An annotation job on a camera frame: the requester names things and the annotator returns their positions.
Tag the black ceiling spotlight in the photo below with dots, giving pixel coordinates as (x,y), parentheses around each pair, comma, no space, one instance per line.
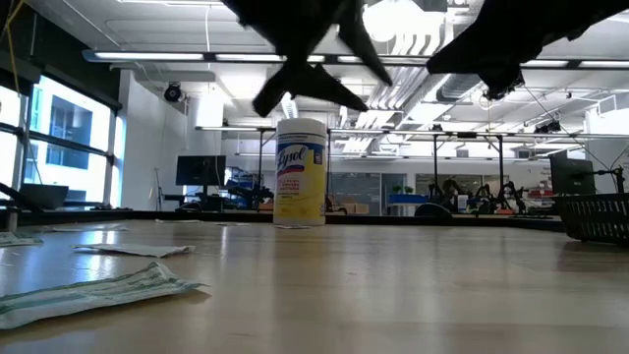
(172,92)

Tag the yellow Lysol wipes canister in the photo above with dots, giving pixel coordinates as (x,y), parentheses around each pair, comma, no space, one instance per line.
(300,187)

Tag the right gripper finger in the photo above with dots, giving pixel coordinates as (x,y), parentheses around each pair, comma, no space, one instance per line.
(476,54)
(501,83)

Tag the white oblong packet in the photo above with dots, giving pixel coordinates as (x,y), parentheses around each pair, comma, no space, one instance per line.
(137,250)

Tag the black aluminium rig frame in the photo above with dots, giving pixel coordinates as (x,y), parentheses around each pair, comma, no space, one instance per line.
(501,167)

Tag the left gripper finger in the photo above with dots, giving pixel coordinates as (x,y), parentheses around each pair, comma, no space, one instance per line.
(363,49)
(329,88)

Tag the black computer monitor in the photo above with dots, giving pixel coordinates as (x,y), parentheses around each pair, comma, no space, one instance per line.
(200,170)
(572,174)

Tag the white square wipe packet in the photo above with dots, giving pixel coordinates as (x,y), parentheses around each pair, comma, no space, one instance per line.
(292,227)

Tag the black plastic mesh basket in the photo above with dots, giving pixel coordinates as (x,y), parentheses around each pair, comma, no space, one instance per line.
(594,216)

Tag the blue storage bin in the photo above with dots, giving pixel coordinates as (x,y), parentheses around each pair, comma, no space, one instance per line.
(408,198)

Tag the overhead LED light bar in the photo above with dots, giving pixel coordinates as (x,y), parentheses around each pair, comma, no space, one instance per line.
(196,57)

